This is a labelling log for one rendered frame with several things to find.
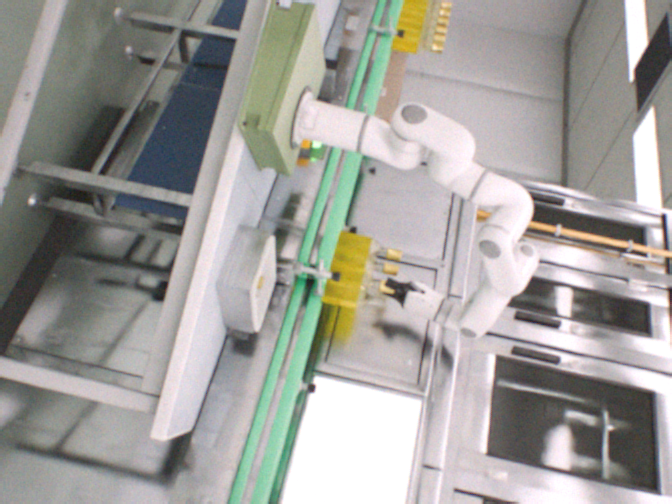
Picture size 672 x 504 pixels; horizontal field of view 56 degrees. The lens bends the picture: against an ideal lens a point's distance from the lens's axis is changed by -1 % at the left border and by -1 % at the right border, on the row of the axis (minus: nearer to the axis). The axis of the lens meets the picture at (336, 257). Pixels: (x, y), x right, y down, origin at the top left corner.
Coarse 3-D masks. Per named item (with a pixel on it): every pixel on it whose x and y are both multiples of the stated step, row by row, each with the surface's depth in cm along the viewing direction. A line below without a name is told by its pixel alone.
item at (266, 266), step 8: (272, 240) 154; (264, 248) 153; (272, 248) 159; (264, 256) 150; (272, 256) 162; (264, 264) 165; (272, 264) 165; (256, 272) 149; (264, 272) 169; (272, 272) 168; (256, 280) 147; (264, 280) 171; (272, 280) 171; (264, 288) 170; (272, 288) 171; (264, 296) 169; (256, 304) 167; (264, 304) 167; (256, 312) 154; (264, 312) 166; (256, 320) 157; (256, 328) 160
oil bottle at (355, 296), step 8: (296, 280) 183; (328, 280) 184; (328, 288) 182; (336, 288) 182; (344, 288) 183; (352, 288) 183; (360, 288) 183; (328, 296) 183; (336, 296) 182; (344, 296) 181; (352, 296) 181; (360, 296) 182; (368, 296) 183; (336, 304) 185; (344, 304) 184; (352, 304) 183; (360, 304) 182
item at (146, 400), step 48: (48, 0) 157; (48, 48) 156; (240, 48) 153; (240, 96) 151; (0, 144) 150; (0, 192) 150; (192, 240) 145; (48, 384) 140; (96, 384) 139; (144, 384) 140
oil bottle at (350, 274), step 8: (336, 264) 187; (344, 264) 187; (344, 272) 186; (352, 272) 186; (360, 272) 186; (368, 272) 187; (344, 280) 185; (352, 280) 185; (360, 280) 185; (368, 280) 185; (368, 288) 186
